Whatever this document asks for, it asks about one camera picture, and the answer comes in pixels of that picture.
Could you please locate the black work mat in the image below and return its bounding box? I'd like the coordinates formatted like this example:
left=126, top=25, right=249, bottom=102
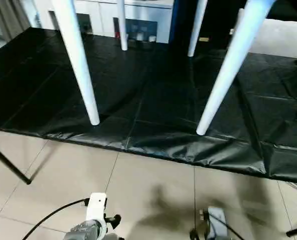
left=0, top=26, right=297, bottom=186

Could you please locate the white cabinet with glass doors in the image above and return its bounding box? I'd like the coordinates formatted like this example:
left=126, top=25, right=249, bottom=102
left=20, top=0, right=174, bottom=45

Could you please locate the black sofa with gold label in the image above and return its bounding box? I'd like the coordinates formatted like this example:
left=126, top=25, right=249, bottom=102
left=170, top=0, right=297, bottom=53

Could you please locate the grey printed pillow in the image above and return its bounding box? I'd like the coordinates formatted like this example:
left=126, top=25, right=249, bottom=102
left=229, top=8, right=297, bottom=59

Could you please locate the grey window curtain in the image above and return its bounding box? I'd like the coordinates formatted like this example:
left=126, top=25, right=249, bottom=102
left=0, top=0, right=31, bottom=55

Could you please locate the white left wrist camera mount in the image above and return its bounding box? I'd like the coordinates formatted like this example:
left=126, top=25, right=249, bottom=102
left=84, top=192, right=108, bottom=233

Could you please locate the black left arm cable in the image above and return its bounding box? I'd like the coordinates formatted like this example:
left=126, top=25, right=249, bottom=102
left=20, top=197, right=91, bottom=240

